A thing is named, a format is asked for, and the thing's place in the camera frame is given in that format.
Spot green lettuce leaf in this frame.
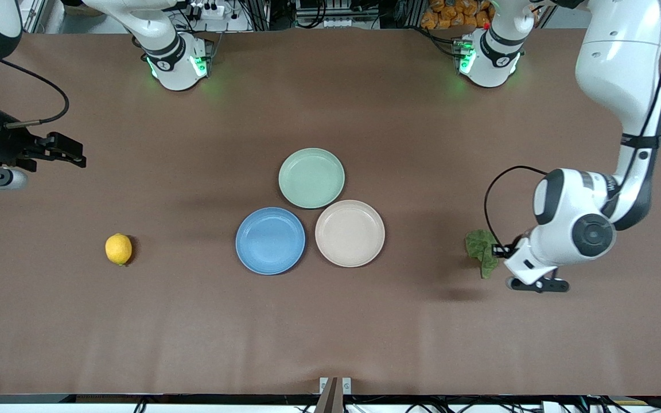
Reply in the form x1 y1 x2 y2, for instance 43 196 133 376
465 229 500 280

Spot yellow lemon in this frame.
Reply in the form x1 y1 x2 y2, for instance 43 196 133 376
105 233 133 266

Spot beige round plate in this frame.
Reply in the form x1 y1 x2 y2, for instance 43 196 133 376
315 200 386 268

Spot white power strip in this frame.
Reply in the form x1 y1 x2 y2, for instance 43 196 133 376
184 2 225 18

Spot pale green round plate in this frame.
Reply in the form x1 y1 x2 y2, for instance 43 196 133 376
278 148 345 209

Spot blue round plate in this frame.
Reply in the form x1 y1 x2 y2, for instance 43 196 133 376
235 207 306 275

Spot orange snack bags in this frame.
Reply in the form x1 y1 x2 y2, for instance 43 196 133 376
421 0 495 30

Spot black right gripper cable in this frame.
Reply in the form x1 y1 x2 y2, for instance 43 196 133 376
0 59 71 128

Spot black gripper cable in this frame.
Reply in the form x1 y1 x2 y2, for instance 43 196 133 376
0 59 71 128
484 166 548 248

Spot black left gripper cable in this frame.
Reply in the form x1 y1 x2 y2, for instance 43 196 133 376
484 166 548 248

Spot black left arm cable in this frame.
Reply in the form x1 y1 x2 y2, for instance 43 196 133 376
609 0 661 201

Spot metal table edge bracket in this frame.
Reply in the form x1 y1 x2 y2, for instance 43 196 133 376
314 377 352 413

